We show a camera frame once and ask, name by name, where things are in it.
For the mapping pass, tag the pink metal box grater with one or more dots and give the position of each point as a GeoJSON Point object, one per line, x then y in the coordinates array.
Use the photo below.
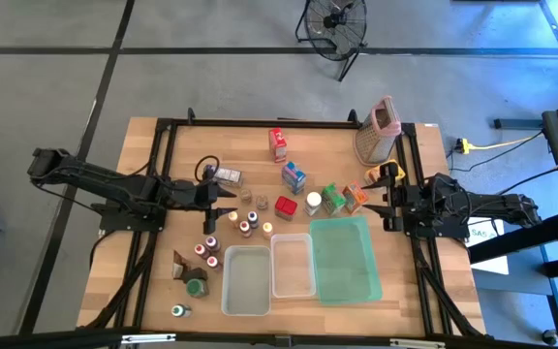
{"type": "Point", "coordinates": [378, 140]}

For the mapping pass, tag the small blue cereal box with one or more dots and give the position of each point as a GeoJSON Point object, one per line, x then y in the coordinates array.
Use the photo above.
{"type": "Point", "coordinates": [293, 178]}

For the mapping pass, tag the white paper sign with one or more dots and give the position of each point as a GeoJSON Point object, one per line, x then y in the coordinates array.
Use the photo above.
{"type": "Point", "coordinates": [489, 257]}

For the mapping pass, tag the red cereal box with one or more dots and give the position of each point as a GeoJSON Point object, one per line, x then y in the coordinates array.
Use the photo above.
{"type": "Point", "coordinates": [278, 144]}

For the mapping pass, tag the black floor fan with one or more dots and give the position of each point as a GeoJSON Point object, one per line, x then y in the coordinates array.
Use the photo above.
{"type": "Point", "coordinates": [334, 22]}

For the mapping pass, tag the clear plastic container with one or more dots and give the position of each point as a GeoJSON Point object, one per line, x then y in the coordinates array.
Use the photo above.
{"type": "Point", "coordinates": [292, 269]}

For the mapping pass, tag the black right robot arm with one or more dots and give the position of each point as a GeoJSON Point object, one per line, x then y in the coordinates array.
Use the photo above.
{"type": "Point", "coordinates": [477, 203]}

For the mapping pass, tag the black gantry beam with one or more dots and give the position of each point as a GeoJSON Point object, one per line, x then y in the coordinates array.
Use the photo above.
{"type": "Point", "coordinates": [41, 339]}

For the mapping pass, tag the yellow food colouring bottle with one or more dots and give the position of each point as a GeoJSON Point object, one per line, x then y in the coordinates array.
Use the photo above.
{"type": "Point", "coordinates": [267, 230]}

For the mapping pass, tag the black caster wheel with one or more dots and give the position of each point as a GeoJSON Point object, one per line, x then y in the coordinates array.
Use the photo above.
{"type": "Point", "coordinates": [549, 337]}

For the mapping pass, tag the purple food colouring bottle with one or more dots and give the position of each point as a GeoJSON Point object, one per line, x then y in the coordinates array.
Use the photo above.
{"type": "Point", "coordinates": [212, 243]}

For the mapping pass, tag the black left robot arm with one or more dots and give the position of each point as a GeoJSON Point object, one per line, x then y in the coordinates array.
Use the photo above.
{"type": "Point", "coordinates": [114, 181]}

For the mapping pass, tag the black metal table frame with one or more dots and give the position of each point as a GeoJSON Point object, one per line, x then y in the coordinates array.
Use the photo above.
{"type": "Point", "coordinates": [259, 123]}

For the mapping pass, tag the grey floor bar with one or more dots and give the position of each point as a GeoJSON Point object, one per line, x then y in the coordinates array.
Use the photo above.
{"type": "Point", "coordinates": [516, 124]}

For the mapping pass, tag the green plastic bin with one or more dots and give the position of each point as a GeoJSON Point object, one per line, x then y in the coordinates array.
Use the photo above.
{"type": "Point", "coordinates": [344, 262]}

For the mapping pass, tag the orange snack packet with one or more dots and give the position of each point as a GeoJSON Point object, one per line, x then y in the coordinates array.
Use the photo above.
{"type": "Point", "coordinates": [355, 197]}

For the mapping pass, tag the green lid jar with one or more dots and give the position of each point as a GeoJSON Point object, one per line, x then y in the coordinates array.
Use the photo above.
{"type": "Point", "coordinates": [196, 288]}

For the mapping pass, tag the blue food colouring bottle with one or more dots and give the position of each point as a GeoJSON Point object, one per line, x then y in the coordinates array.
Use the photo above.
{"type": "Point", "coordinates": [253, 219]}

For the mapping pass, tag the green cereal box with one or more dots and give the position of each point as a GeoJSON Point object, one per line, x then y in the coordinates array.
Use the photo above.
{"type": "Point", "coordinates": [333, 199]}

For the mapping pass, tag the white lid spice jar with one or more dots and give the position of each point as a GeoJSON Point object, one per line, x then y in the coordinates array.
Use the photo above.
{"type": "Point", "coordinates": [313, 202]}

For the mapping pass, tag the red food colouring bottle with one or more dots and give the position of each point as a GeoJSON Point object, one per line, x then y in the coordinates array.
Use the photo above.
{"type": "Point", "coordinates": [213, 262]}
{"type": "Point", "coordinates": [245, 228]}
{"type": "Point", "coordinates": [201, 250]}

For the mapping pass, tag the small glass sprinkles jar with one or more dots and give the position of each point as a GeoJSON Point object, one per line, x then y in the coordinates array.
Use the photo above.
{"type": "Point", "coordinates": [245, 195]}
{"type": "Point", "coordinates": [261, 201]}

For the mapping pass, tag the silver beam bracket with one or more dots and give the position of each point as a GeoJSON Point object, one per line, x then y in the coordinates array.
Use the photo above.
{"type": "Point", "coordinates": [148, 338]}
{"type": "Point", "coordinates": [417, 343]}

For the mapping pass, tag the small green lid bottle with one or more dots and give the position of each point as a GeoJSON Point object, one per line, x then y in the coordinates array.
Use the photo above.
{"type": "Point", "coordinates": [179, 310]}

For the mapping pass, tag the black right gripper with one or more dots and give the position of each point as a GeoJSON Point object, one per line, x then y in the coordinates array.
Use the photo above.
{"type": "Point", "coordinates": [393, 199]}

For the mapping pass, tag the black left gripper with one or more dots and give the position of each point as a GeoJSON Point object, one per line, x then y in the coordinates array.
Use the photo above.
{"type": "Point", "coordinates": [187, 194]}

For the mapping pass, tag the clear left plastic bin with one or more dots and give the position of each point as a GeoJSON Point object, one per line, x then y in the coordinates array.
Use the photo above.
{"type": "Point", "coordinates": [246, 286]}

